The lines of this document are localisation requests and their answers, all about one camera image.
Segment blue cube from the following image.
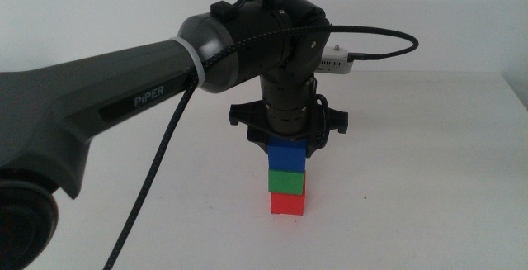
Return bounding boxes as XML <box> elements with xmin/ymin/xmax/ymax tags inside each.
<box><xmin>266</xmin><ymin>135</ymin><xmax>309</xmax><ymax>173</ymax></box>

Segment green cube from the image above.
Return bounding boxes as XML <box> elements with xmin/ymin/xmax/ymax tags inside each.
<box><xmin>267</xmin><ymin>168</ymin><xmax>307</xmax><ymax>197</ymax></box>

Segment red cube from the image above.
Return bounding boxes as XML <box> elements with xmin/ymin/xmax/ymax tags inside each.
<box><xmin>270</xmin><ymin>191</ymin><xmax>307</xmax><ymax>216</ymax></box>

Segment white cable tie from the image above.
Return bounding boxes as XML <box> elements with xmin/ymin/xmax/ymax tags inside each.
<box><xmin>169</xmin><ymin>35</ymin><xmax>206</xmax><ymax>88</ymax></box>

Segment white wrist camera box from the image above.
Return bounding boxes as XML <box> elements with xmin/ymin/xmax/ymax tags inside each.
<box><xmin>318</xmin><ymin>44</ymin><xmax>356</xmax><ymax>76</ymax></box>

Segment black braided camera cable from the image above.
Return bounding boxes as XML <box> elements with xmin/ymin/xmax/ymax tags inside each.
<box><xmin>102</xmin><ymin>23</ymin><xmax>420</xmax><ymax>270</ymax></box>

